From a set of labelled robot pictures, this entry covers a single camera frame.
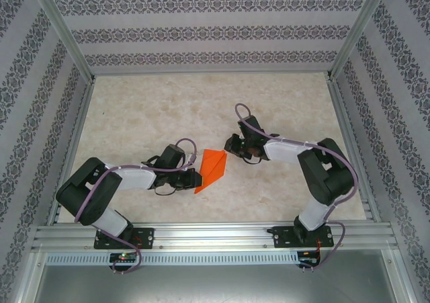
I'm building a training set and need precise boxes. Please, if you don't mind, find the aluminium frame post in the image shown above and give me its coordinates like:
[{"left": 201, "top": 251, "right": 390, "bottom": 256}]
[
  {"left": 325, "top": 0, "right": 394, "bottom": 82},
  {"left": 28, "top": 0, "right": 97, "bottom": 84}
]

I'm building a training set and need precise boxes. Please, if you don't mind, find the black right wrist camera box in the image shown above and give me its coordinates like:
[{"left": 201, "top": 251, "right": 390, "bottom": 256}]
[{"left": 237, "top": 114, "right": 265, "bottom": 139}]

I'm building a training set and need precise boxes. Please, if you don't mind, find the aluminium mounting rail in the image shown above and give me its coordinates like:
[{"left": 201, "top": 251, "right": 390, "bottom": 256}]
[{"left": 32, "top": 221, "right": 399, "bottom": 252}]

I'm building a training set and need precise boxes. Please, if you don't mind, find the grey metal sheet shelf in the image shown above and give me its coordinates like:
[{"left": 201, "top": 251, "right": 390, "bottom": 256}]
[{"left": 33, "top": 264, "right": 406, "bottom": 303}]

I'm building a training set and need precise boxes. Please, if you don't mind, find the aluminium frame leg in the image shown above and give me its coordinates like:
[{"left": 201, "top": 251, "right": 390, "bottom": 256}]
[
  {"left": 13, "top": 249, "right": 48, "bottom": 303},
  {"left": 382, "top": 249, "right": 419, "bottom": 303}
]

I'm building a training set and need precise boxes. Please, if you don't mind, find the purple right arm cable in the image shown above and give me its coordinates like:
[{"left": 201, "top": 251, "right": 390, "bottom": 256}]
[{"left": 234, "top": 103, "right": 359, "bottom": 273}]

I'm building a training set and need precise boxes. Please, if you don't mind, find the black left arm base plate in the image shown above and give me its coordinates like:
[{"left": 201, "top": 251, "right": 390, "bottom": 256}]
[{"left": 95, "top": 228, "right": 155, "bottom": 250}]

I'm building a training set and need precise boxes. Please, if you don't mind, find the thin black left gripper cable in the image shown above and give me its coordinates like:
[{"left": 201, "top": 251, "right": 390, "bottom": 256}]
[{"left": 153, "top": 184, "right": 179, "bottom": 198}]

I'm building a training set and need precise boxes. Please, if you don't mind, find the slotted grey cable duct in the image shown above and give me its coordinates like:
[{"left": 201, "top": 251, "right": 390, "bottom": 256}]
[{"left": 45, "top": 251, "right": 300, "bottom": 266}]

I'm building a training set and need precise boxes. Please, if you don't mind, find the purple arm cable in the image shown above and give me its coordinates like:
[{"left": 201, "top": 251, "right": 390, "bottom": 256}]
[
  {"left": 234, "top": 103, "right": 359, "bottom": 273},
  {"left": 74, "top": 138, "right": 198, "bottom": 276}
]

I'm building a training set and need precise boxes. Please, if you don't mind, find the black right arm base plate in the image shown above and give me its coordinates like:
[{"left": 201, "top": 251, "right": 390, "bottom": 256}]
[{"left": 272, "top": 225, "right": 335, "bottom": 249}]

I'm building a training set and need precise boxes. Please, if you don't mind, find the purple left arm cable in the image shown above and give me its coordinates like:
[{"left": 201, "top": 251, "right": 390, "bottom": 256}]
[{"left": 74, "top": 138, "right": 198, "bottom": 276}]

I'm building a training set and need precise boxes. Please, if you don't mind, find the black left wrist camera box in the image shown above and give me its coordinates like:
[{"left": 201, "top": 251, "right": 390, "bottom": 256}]
[{"left": 160, "top": 144, "right": 186, "bottom": 168}]

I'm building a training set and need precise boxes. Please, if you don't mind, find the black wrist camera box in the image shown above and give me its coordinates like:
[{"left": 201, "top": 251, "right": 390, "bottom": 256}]
[
  {"left": 237, "top": 114, "right": 265, "bottom": 139},
  {"left": 160, "top": 144, "right": 186, "bottom": 168}
]

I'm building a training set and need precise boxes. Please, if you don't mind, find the orange square paper sheet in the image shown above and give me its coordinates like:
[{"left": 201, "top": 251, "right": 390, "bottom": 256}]
[{"left": 193, "top": 148, "right": 228, "bottom": 195}]

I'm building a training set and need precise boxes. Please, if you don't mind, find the aluminium table side rail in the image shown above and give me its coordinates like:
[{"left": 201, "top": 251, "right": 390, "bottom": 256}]
[
  {"left": 46, "top": 77, "right": 97, "bottom": 225},
  {"left": 327, "top": 77, "right": 382, "bottom": 222}
]

